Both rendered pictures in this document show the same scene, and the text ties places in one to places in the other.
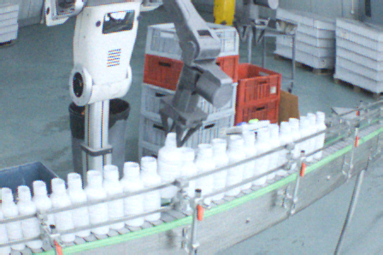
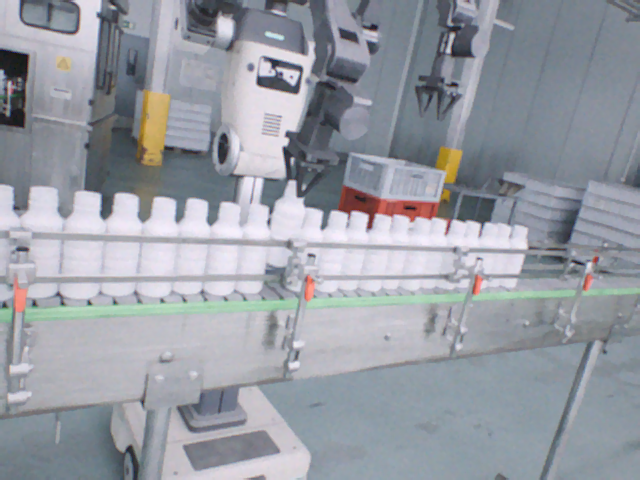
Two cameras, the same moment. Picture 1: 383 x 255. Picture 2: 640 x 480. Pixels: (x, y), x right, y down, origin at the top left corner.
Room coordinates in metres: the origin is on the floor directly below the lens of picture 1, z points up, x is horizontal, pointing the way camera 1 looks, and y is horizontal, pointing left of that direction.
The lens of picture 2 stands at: (0.37, -0.19, 1.36)
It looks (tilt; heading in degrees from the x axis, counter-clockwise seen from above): 14 degrees down; 10
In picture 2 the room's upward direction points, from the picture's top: 12 degrees clockwise
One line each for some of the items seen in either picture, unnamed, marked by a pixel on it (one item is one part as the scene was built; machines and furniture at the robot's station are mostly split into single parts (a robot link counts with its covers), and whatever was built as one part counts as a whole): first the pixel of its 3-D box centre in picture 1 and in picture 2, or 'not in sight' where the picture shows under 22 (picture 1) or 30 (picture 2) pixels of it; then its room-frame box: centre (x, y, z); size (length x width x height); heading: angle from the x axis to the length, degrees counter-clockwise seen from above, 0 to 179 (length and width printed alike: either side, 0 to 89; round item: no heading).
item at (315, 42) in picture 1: (314, 40); (545, 212); (9.02, -2.05, 0.50); 1.23 x 1.05 x 1.00; 133
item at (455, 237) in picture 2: (282, 148); (450, 255); (1.66, -0.29, 1.08); 0.06 x 0.06 x 0.17
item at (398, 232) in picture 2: (244, 161); (393, 252); (1.54, -0.16, 1.08); 0.06 x 0.06 x 0.17
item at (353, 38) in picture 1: (368, 56); (632, 234); (7.97, -2.96, 0.59); 1.24 x 1.03 x 1.17; 137
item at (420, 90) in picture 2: (246, 30); (430, 99); (1.77, -0.15, 1.44); 0.07 x 0.07 x 0.09; 44
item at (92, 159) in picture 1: (97, 192); not in sight; (1.95, 0.35, 0.74); 0.11 x 0.11 x 0.40; 45
